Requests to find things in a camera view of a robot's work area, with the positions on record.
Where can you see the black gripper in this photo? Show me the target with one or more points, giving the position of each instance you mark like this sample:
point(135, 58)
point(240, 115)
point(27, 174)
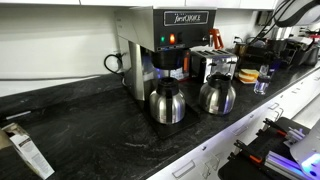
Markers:
point(275, 48)

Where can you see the clear square plastic container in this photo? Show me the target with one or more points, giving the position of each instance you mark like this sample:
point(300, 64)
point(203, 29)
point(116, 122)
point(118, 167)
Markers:
point(262, 83)

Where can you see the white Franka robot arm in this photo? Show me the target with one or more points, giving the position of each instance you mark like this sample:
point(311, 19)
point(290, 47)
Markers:
point(306, 11)

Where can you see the black countertop organizer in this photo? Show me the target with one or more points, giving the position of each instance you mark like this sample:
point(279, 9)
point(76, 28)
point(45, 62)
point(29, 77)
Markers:
point(310, 56)

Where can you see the chrome four-slot toaster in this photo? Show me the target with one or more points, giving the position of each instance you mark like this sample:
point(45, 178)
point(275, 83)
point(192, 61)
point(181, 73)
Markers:
point(213, 62)

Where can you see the black clamp with orange grip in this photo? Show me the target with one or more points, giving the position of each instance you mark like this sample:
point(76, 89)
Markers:
point(275, 127)
point(248, 154)

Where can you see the steel carafe with black lid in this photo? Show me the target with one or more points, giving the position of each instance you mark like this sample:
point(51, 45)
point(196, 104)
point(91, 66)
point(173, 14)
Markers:
point(166, 106)
point(216, 98)

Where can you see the white drawer cabinet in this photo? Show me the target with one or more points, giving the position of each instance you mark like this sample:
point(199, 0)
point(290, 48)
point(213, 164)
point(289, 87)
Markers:
point(226, 140)

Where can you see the aluminium profile bars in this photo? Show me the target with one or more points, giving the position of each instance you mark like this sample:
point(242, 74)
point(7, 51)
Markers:
point(283, 165)

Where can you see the black cart top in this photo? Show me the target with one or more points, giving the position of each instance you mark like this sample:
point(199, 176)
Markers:
point(243, 170)

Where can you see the steel commercial coffee machine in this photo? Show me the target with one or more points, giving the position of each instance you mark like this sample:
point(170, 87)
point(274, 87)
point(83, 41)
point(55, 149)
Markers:
point(146, 30)

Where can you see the open cardboard box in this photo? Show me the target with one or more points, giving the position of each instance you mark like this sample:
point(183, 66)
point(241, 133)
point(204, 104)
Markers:
point(30, 155)

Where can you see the white wall cabinet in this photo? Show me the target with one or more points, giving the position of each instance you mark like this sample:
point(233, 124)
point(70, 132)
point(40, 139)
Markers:
point(133, 2)

